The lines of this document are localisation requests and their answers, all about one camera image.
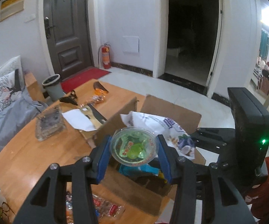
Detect white wall panel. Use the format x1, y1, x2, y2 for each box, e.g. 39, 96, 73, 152
122, 36, 139, 54

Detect white tree pattern pillow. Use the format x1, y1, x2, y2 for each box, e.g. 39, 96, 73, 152
0, 69, 24, 111

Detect red fire extinguisher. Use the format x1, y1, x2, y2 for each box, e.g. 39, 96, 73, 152
98, 43, 111, 69

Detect dark brown door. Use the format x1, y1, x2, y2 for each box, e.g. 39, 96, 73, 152
44, 0, 93, 80

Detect orange snack packet far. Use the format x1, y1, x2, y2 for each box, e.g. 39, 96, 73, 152
85, 81, 109, 106

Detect red door mat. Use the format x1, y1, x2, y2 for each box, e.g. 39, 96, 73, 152
61, 67, 110, 93

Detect white blue snack bag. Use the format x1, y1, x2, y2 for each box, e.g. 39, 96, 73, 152
120, 111, 195, 160

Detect clear green jelly cup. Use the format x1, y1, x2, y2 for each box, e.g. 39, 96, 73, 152
110, 127, 159, 167

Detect tissue box with paper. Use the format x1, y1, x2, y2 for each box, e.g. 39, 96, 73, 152
62, 105, 107, 132

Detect brown eyeglasses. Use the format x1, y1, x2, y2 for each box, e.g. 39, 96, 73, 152
0, 202, 16, 223

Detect grey sofa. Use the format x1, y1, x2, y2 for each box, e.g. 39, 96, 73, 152
0, 90, 48, 152

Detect wooden side table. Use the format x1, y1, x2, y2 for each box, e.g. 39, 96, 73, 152
24, 72, 45, 102

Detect glass ashtray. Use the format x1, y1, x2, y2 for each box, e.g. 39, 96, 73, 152
35, 105, 66, 141

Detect black scissors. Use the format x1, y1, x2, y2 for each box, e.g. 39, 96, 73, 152
59, 90, 78, 106

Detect yellow landscape painting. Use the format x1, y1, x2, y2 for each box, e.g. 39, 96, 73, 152
0, 0, 24, 22

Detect grey trash bin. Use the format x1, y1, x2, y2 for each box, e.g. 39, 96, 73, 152
42, 74, 65, 102

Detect red clear snack packet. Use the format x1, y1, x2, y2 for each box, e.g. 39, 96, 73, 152
65, 191, 125, 223

